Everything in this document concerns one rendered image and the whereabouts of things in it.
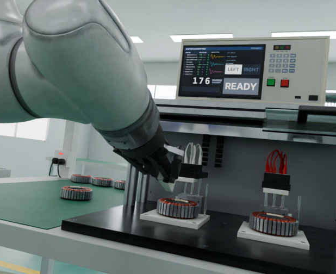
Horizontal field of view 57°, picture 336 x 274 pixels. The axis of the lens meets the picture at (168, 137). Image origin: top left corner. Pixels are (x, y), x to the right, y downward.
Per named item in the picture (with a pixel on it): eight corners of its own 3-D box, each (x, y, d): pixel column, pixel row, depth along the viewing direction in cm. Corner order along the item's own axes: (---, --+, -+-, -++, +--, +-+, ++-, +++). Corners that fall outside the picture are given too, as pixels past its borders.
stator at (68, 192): (95, 201, 110) (97, 190, 110) (63, 200, 104) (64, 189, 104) (86, 195, 119) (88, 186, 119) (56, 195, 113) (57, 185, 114)
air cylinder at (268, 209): (286, 229, 85) (288, 209, 85) (257, 225, 87) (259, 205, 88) (285, 226, 90) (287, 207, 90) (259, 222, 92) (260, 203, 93)
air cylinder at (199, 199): (200, 215, 93) (201, 197, 93) (176, 211, 95) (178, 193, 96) (203, 213, 98) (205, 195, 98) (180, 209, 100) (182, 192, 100)
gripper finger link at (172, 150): (148, 132, 50) (179, 136, 48) (157, 148, 54) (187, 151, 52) (144, 145, 49) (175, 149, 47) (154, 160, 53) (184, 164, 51)
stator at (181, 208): (192, 222, 76) (193, 206, 76) (149, 214, 79) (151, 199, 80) (201, 215, 86) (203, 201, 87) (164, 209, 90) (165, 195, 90)
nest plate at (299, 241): (309, 250, 65) (309, 244, 66) (236, 237, 70) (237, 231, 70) (302, 235, 80) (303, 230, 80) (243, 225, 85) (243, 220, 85)
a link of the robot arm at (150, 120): (138, 136, 38) (152, 157, 43) (159, 78, 42) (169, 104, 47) (76, 129, 41) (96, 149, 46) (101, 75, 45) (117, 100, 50)
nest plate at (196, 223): (197, 229, 73) (198, 224, 73) (139, 219, 78) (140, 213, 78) (209, 219, 88) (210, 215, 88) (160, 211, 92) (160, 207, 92)
